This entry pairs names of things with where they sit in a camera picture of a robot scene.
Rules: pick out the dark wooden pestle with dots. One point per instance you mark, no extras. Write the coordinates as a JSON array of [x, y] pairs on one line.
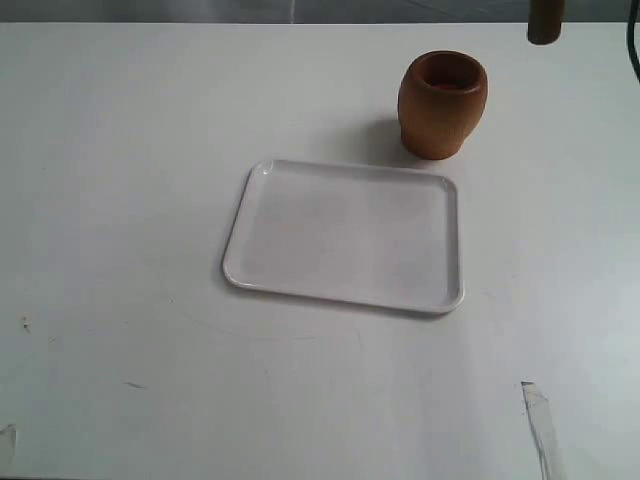
[[545, 21]]

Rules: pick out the brown wooden mortar cup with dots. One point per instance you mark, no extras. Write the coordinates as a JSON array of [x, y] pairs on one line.
[[434, 124]]

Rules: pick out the white rectangular plastic tray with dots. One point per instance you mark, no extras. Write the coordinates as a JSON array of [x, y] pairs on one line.
[[379, 237]]

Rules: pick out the clear tape strip right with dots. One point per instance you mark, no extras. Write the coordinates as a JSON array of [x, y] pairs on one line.
[[543, 432]]

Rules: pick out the clear tape strip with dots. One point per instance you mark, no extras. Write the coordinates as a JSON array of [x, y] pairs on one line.
[[543, 432], [8, 437]]

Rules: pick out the clear tape strip left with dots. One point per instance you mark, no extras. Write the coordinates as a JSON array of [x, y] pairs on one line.
[[8, 437]]

